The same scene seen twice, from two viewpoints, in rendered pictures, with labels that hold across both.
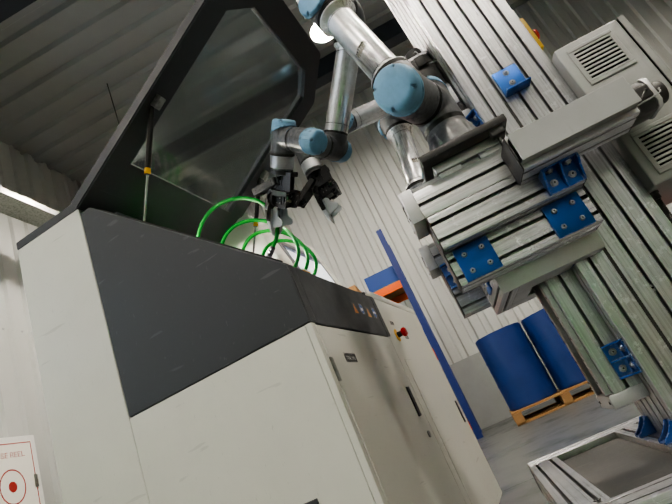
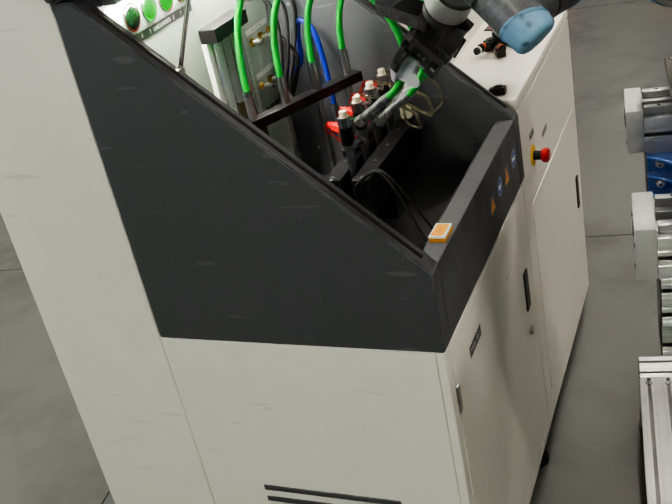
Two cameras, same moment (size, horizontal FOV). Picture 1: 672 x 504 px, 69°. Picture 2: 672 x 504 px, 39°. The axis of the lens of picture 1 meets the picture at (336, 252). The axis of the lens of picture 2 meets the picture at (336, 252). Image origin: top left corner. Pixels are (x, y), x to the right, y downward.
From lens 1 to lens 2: 125 cm
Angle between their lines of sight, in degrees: 49
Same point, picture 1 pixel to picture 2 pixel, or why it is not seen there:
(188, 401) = (250, 357)
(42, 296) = not seen: outside the picture
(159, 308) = (212, 233)
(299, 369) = (413, 392)
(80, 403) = (81, 290)
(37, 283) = not seen: outside the picture
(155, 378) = (201, 313)
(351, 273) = not seen: outside the picture
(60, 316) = (31, 163)
